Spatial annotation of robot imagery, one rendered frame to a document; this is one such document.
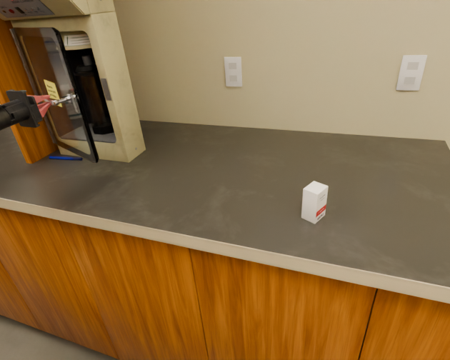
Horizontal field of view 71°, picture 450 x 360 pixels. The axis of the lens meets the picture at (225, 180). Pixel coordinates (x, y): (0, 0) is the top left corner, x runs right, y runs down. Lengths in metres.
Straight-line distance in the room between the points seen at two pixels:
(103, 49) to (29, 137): 0.47
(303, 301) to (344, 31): 0.88
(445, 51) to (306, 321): 0.93
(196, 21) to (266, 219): 0.86
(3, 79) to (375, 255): 1.22
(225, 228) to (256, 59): 0.74
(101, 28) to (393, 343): 1.14
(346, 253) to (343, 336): 0.27
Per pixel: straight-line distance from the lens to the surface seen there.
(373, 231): 0.81
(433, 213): 0.92
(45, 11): 1.11
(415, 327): 0.87
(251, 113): 1.36
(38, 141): 1.38
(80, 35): 1.16
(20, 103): 1.02
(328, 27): 1.24
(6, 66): 1.32
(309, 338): 0.97
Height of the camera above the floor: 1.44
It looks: 31 degrees down
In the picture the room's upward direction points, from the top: 5 degrees counter-clockwise
